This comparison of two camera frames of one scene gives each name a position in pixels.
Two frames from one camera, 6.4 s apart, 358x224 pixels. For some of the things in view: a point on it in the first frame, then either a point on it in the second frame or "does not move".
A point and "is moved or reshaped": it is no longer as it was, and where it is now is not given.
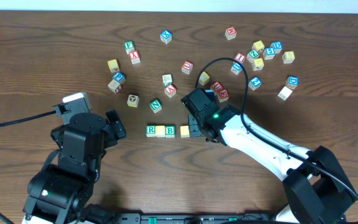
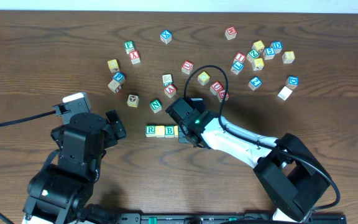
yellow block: [184, 131] is moved or reshaped
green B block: [169, 130] does not move
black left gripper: [115, 125] does not move
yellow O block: [160, 130] does not move
